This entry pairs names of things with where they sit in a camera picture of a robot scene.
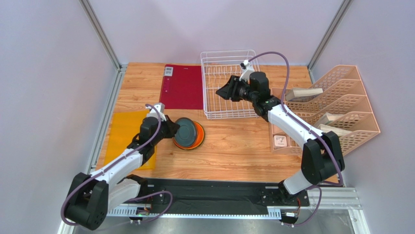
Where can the white wire dish rack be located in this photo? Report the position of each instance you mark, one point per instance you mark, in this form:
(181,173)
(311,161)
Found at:
(217,68)

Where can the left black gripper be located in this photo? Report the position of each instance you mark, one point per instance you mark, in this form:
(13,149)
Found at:
(172,126)

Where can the black base mat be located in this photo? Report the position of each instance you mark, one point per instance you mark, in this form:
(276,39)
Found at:
(209,197)

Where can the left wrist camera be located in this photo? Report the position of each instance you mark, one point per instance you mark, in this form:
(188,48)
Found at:
(156,111)

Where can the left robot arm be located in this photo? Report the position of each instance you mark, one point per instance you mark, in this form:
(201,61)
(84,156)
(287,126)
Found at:
(92,196)

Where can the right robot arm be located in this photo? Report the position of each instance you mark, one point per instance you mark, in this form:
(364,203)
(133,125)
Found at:
(322,156)

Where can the red folder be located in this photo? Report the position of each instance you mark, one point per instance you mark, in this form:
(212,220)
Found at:
(182,87)

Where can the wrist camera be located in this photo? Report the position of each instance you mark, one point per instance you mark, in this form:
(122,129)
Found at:
(156,111)
(247,70)

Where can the small white box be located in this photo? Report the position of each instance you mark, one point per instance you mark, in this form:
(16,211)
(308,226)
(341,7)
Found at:
(279,141)

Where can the pink file organizer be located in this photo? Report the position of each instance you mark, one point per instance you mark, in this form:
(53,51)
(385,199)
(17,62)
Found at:
(343,94)

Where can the yellow folder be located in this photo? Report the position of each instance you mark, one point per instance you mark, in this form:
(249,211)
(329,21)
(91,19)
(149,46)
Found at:
(124,127)

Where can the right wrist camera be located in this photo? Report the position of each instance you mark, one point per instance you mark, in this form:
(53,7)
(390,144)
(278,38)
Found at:
(247,70)

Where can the orange plate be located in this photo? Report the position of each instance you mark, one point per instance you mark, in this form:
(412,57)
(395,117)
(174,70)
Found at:
(200,137)

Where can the dark grey plate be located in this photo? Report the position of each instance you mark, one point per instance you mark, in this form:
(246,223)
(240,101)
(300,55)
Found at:
(186,136)

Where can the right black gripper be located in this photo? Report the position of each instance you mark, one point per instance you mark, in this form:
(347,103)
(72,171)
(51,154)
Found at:
(234,89)

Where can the book in middle slot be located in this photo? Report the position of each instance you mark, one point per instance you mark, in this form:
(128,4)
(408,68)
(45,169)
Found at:
(327,118)

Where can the book in upper slot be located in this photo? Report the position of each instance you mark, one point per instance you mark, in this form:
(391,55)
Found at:
(302,94)

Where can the aluminium rail frame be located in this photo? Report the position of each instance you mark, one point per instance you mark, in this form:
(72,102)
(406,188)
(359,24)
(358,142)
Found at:
(173,31)

